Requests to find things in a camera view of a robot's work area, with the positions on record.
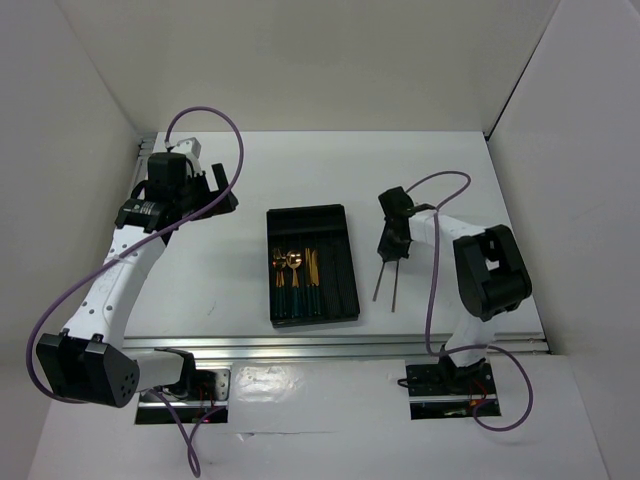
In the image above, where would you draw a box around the gold fork green handle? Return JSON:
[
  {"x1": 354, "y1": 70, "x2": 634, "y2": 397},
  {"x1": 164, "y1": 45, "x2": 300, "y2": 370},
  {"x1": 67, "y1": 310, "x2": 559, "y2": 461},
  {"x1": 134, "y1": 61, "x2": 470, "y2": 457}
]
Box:
[{"x1": 272, "y1": 248, "x2": 286, "y2": 319}]

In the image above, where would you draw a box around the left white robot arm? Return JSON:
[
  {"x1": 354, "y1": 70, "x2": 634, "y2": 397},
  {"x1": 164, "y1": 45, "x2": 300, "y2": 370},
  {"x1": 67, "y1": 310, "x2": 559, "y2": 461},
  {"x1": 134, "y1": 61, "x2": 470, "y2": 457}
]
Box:
[{"x1": 28, "y1": 153, "x2": 238, "y2": 408}]

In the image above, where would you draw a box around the black cutlery tray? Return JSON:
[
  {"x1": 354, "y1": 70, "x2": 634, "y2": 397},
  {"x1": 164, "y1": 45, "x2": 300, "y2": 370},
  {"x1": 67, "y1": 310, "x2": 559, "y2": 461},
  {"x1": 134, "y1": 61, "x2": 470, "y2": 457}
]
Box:
[{"x1": 266, "y1": 204, "x2": 360, "y2": 328}]

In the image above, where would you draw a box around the gold spoon green handle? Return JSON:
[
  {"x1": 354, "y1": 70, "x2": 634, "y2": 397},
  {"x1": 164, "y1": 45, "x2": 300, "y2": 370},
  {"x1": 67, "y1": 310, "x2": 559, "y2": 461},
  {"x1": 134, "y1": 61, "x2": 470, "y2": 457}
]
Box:
[{"x1": 286, "y1": 250, "x2": 302, "y2": 318}]

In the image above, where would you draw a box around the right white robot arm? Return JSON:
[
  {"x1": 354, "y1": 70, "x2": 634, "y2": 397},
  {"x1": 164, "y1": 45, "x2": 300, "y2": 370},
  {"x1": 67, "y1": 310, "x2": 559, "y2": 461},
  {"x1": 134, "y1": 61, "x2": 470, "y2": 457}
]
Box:
[{"x1": 377, "y1": 209, "x2": 532, "y2": 392}]

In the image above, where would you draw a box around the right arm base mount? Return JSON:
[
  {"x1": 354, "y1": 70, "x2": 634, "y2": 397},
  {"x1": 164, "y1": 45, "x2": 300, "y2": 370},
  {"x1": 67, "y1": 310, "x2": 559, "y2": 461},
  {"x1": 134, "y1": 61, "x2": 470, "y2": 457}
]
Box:
[{"x1": 396, "y1": 363, "x2": 501, "y2": 420}]

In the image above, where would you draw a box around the metal chopstick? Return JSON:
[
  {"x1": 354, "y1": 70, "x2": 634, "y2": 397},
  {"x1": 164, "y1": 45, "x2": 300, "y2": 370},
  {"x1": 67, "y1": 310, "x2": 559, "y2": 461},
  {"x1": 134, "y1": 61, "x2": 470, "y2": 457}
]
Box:
[
  {"x1": 391, "y1": 260, "x2": 400, "y2": 313},
  {"x1": 372, "y1": 261, "x2": 386, "y2": 302}
]

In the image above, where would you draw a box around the aluminium frame rail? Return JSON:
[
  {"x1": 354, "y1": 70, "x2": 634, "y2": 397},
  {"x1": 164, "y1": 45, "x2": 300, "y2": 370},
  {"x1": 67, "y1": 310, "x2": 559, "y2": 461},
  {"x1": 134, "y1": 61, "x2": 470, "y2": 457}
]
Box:
[{"x1": 78, "y1": 130, "x2": 550, "y2": 362}]

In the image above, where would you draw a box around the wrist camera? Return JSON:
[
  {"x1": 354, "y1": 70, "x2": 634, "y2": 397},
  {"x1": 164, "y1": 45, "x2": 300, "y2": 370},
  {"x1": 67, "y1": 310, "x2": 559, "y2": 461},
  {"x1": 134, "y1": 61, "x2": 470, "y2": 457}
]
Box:
[
  {"x1": 144, "y1": 137, "x2": 202, "y2": 203},
  {"x1": 378, "y1": 186, "x2": 415, "y2": 220}
]

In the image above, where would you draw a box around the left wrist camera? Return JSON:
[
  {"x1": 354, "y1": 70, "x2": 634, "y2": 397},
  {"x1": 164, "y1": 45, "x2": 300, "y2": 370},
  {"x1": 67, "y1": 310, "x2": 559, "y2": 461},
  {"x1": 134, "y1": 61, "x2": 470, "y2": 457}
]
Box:
[{"x1": 144, "y1": 137, "x2": 202, "y2": 203}]

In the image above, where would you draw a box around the gold knife green handle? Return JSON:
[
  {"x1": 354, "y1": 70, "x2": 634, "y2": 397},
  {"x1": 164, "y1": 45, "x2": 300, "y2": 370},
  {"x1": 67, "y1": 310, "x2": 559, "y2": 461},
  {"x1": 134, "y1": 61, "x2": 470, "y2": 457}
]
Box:
[
  {"x1": 311, "y1": 249, "x2": 321, "y2": 316},
  {"x1": 304, "y1": 247, "x2": 314, "y2": 318}
]

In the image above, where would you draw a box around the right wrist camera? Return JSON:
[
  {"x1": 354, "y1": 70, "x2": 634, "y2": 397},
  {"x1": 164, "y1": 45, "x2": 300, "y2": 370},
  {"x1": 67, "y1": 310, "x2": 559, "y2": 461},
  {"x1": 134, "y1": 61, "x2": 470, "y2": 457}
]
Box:
[{"x1": 378, "y1": 186, "x2": 415, "y2": 220}]

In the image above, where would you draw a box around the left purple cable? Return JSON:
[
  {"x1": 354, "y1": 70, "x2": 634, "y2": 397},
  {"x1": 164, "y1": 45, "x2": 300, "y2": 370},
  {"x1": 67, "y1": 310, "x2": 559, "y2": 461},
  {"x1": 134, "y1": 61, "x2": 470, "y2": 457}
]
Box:
[{"x1": 25, "y1": 105, "x2": 246, "y2": 477}]

